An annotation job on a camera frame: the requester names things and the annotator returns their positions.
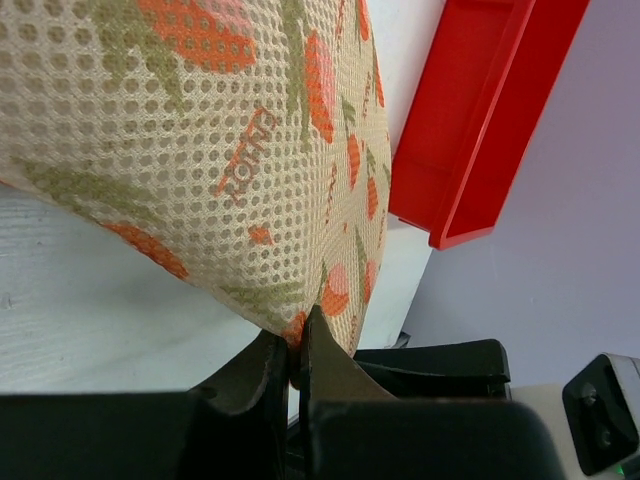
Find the floral mesh laundry bag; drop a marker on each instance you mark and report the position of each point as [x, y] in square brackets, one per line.
[241, 145]

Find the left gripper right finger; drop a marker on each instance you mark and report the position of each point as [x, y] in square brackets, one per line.
[353, 428]

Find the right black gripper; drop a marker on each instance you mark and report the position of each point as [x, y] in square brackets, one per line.
[476, 369]

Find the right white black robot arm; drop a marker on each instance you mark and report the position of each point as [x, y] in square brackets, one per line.
[593, 419]

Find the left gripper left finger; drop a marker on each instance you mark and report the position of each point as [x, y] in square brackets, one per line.
[230, 426]

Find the red plastic tray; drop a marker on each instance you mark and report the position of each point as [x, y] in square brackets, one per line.
[489, 73]

